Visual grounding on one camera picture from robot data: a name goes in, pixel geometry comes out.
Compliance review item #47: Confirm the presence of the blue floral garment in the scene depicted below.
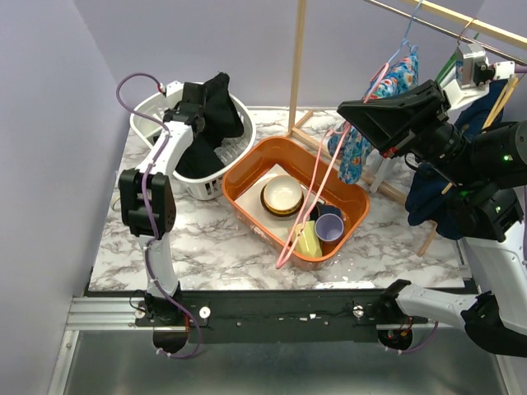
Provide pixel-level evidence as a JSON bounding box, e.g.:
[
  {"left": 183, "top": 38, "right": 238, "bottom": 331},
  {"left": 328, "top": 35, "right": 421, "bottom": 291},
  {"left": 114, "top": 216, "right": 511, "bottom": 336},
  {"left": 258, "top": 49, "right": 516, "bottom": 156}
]
[{"left": 327, "top": 48, "right": 418, "bottom": 184}]

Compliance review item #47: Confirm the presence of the white laundry basket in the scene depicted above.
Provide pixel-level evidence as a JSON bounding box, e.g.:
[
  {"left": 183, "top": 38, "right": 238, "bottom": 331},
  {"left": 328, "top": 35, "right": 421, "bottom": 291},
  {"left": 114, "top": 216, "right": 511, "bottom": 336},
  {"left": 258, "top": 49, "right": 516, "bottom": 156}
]
[{"left": 129, "top": 81, "right": 256, "bottom": 201}]

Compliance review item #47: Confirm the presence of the white and gold bowl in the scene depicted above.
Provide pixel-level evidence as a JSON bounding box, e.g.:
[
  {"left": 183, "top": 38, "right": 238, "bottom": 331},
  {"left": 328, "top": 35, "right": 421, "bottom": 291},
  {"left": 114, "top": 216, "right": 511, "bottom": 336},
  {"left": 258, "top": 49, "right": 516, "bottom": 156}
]
[{"left": 259, "top": 175, "right": 305, "bottom": 220}]

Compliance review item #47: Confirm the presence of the black skirt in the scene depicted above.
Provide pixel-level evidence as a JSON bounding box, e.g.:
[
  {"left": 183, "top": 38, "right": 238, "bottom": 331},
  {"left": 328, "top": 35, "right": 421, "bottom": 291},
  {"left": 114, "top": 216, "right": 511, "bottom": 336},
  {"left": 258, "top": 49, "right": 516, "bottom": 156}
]
[{"left": 175, "top": 72, "right": 244, "bottom": 179}]

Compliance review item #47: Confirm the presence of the wooden clothes rack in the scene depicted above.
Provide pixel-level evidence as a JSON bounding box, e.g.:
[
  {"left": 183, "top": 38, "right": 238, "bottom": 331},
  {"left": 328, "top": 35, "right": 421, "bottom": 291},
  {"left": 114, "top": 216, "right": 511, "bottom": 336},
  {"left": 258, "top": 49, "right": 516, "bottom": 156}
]
[{"left": 287, "top": 0, "right": 527, "bottom": 258}]

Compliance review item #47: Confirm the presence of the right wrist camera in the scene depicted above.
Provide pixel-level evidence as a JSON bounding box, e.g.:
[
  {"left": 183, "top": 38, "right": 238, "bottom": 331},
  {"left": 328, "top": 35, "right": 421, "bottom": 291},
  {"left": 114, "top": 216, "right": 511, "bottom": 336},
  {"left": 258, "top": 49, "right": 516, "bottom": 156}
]
[{"left": 439, "top": 44, "right": 515, "bottom": 110}]

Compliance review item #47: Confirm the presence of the navy blue garment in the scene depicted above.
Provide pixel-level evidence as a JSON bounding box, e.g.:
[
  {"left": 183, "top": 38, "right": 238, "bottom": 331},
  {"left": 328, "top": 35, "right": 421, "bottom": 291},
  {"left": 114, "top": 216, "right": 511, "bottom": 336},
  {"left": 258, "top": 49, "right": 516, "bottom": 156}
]
[{"left": 404, "top": 80, "right": 507, "bottom": 240}]

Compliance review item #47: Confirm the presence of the dark blue cup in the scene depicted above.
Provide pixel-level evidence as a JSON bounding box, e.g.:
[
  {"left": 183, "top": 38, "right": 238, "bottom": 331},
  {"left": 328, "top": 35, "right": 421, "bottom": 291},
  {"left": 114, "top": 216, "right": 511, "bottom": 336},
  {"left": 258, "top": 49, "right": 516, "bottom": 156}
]
[{"left": 310, "top": 202, "right": 343, "bottom": 221}]

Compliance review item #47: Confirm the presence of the black mounting base bar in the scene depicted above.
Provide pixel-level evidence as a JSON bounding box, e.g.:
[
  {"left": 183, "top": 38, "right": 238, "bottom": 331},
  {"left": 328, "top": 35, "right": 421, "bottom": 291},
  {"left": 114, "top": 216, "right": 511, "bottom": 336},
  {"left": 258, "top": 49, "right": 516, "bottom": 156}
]
[{"left": 135, "top": 290, "right": 415, "bottom": 345}]

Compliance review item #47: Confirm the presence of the green hanger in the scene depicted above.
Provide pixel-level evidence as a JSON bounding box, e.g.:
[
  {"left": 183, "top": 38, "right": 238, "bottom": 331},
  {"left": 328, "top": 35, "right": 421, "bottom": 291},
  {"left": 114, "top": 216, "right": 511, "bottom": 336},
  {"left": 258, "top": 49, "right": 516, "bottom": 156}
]
[{"left": 435, "top": 49, "right": 456, "bottom": 83}]

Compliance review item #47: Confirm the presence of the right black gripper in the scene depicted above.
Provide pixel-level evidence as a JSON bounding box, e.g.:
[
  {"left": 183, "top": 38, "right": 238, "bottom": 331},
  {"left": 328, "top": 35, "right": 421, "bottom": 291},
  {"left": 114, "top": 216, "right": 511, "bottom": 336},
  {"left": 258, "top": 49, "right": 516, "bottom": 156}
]
[{"left": 338, "top": 77, "right": 481, "bottom": 186}]

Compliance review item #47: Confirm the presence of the pink wire hanger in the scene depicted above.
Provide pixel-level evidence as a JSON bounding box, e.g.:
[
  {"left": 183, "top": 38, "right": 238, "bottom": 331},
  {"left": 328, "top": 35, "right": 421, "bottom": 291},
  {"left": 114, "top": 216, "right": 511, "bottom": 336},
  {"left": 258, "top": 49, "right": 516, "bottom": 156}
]
[{"left": 275, "top": 62, "right": 390, "bottom": 271}]

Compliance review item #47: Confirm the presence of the blue wire hanger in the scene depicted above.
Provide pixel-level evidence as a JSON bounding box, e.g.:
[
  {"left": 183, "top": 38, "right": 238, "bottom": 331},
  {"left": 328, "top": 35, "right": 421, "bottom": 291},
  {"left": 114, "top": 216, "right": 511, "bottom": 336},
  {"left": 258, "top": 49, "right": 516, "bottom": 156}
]
[{"left": 387, "top": 0, "right": 422, "bottom": 64}]

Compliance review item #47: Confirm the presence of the orange plastic tub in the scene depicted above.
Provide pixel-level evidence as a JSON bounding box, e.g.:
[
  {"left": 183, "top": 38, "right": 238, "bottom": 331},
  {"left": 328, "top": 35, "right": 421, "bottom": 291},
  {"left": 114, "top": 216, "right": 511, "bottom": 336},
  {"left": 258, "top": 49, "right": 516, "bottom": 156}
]
[{"left": 222, "top": 137, "right": 370, "bottom": 270}]

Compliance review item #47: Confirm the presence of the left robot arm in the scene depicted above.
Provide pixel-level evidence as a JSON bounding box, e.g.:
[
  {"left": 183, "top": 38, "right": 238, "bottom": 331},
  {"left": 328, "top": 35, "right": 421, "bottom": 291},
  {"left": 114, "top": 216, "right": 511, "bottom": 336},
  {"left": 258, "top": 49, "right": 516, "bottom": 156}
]
[{"left": 115, "top": 72, "right": 206, "bottom": 325}]

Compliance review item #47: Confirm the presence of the white garment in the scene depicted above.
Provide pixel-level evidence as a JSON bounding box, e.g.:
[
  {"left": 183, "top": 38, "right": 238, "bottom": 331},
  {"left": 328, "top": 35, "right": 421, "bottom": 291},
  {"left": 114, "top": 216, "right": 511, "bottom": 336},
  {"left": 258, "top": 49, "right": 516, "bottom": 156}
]
[{"left": 369, "top": 154, "right": 396, "bottom": 193}]

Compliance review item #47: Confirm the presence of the yellow cup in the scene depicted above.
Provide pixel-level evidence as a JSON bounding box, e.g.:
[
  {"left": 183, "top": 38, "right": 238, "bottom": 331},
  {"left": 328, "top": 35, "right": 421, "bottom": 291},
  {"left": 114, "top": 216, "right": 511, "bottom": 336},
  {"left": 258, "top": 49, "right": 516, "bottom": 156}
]
[{"left": 289, "top": 221, "right": 323, "bottom": 258}]

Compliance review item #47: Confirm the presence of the wooden hanger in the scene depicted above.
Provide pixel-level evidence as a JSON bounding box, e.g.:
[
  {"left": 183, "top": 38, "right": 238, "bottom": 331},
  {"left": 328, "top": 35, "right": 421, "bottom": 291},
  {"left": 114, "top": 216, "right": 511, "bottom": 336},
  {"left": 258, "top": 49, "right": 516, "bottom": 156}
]
[{"left": 454, "top": 77, "right": 520, "bottom": 187}]

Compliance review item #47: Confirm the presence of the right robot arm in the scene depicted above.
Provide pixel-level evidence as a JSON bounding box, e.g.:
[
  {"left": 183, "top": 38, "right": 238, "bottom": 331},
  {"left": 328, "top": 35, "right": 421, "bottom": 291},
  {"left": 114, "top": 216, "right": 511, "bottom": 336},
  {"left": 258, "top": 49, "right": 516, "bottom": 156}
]
[{"left": 338, "top": 81, "right": 526, "bottom": 357}]

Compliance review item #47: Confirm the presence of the purple cup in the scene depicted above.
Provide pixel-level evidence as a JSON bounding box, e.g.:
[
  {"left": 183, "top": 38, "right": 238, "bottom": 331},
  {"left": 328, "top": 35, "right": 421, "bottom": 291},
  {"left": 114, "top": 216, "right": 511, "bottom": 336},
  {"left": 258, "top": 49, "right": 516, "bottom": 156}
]
[{"left": 315, "top": 213, "right": 344, "bottom": 244}]

